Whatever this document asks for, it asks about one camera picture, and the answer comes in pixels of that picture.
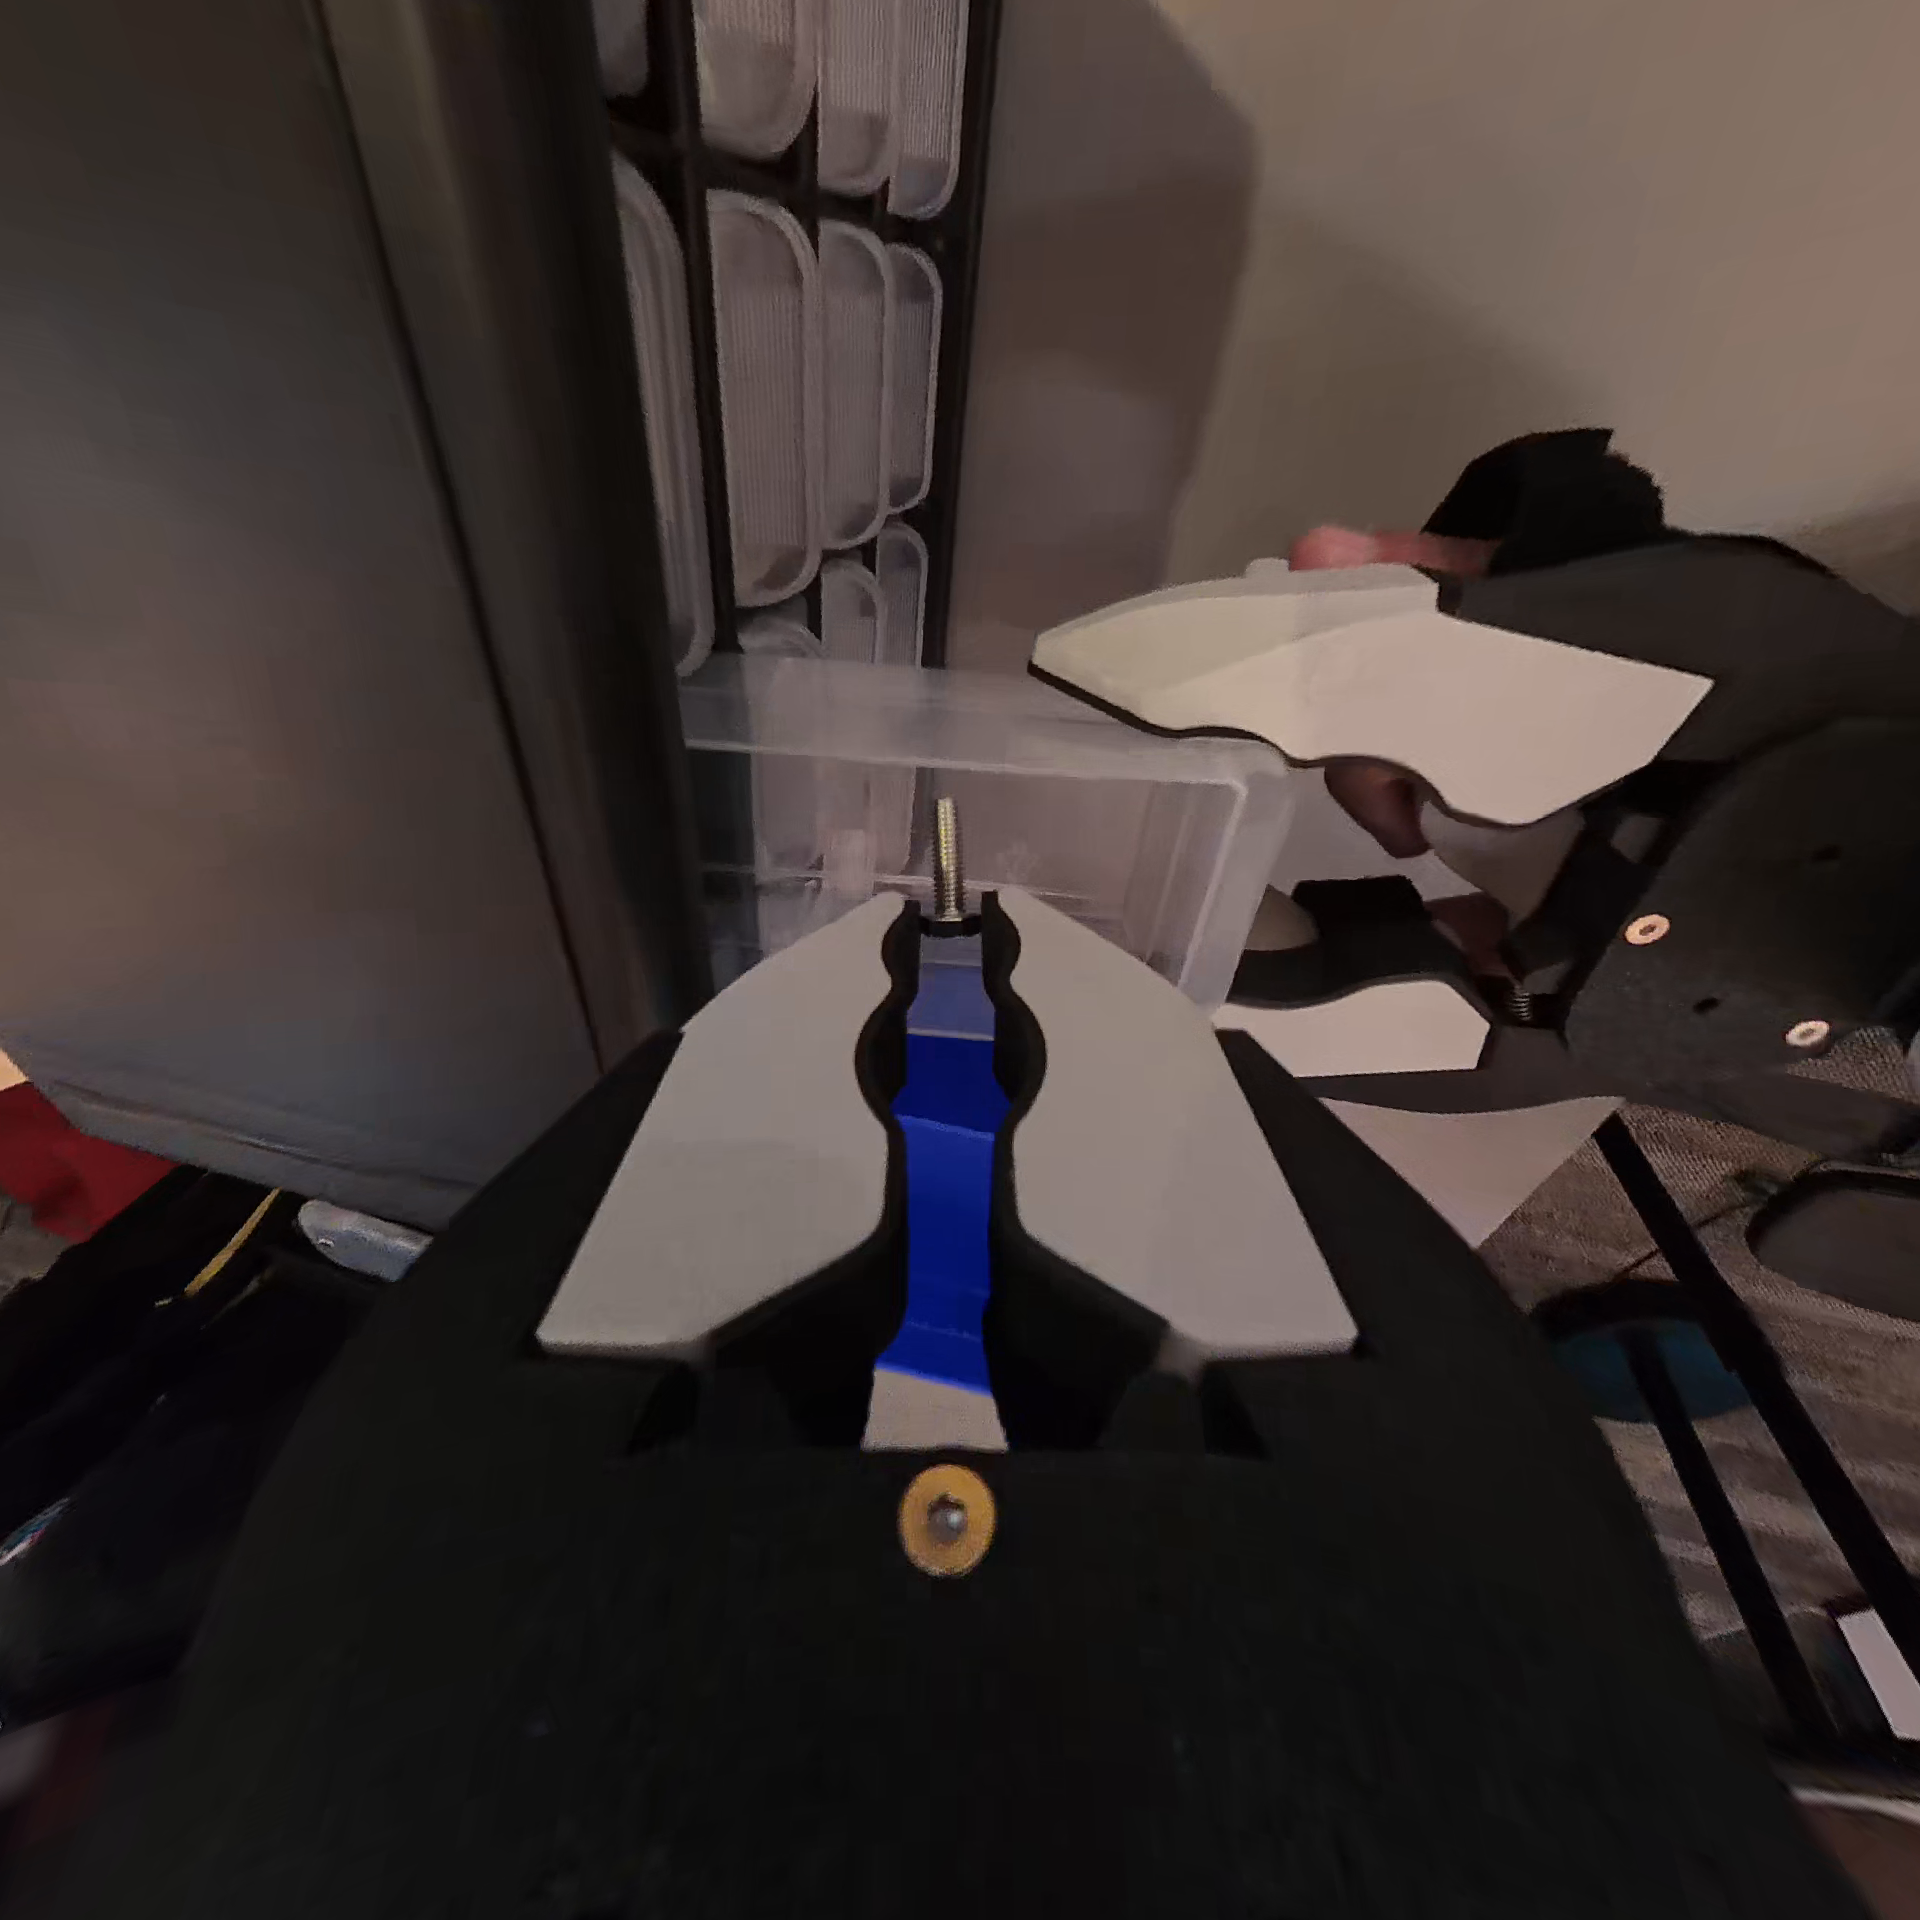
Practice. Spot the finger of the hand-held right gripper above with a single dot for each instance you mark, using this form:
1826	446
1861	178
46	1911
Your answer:
1382	1037
1425	705

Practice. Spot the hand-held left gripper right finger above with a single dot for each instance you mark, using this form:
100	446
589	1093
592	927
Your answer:
1170	1171

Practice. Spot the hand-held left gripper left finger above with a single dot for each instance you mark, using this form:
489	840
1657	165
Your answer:
720	1155

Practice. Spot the blue plastic bin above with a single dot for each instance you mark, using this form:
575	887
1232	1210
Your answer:
940	1215

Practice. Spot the clear plastic drawer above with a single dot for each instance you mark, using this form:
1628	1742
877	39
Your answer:
1080	809

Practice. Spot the metal screw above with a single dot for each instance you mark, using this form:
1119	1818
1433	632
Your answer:
949	863

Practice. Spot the black drawer cabinet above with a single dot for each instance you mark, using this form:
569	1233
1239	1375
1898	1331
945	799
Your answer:
300	600

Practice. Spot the set of clear cabinet drawers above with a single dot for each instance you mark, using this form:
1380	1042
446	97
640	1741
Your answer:
764	405

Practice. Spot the person's right hand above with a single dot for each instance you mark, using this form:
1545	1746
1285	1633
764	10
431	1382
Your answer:
1372	803

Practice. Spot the silver table corner fitting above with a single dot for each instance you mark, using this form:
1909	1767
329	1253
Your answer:
360	1237

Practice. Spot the dark blue round base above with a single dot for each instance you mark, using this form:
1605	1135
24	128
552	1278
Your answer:
1650	1358

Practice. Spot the dark bag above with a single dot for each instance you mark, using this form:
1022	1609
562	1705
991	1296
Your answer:
135	1425

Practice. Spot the red cloth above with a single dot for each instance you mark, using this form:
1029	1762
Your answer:
77	1171

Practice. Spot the black table frame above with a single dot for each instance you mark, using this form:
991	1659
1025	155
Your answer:
1725	1349

